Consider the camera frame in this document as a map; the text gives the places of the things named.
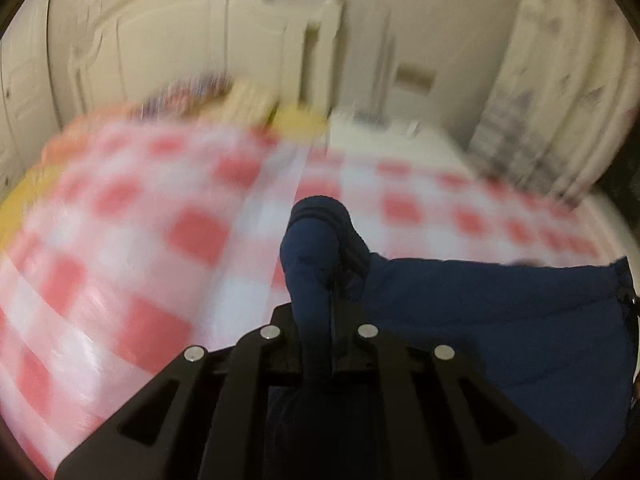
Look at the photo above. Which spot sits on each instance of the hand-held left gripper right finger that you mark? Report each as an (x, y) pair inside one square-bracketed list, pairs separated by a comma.
[(350, 350)]

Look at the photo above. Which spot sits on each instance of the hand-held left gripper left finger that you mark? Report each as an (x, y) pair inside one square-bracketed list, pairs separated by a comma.
[(280, 350)]

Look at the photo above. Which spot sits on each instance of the navy blue puffer jacket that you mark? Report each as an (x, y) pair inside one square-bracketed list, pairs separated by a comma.
[(475, 320)]

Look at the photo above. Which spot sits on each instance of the red white checked blanket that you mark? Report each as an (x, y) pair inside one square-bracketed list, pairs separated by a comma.
[(125, 240)]

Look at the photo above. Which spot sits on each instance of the white nightstand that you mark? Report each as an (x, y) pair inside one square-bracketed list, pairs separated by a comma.
[(380, 140)]

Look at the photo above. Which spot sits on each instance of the patterned pillow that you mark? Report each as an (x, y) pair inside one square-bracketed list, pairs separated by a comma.
[(185, 95)]

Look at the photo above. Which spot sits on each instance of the orange pink quilt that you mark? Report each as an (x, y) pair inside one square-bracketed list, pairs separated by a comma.
[(75, 135)]

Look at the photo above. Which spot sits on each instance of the white wooden bed headboard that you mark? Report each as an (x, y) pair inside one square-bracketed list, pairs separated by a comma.
[(175, 50)]

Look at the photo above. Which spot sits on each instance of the printed cream curtain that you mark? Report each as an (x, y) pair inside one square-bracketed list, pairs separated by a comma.
[(550, 85)]

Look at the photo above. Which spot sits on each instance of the white wardrobe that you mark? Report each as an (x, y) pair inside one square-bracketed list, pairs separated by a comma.
[(25, 100)]

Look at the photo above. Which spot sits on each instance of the beige wall socket panel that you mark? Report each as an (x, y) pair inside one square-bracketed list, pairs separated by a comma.
[(414, 78)]

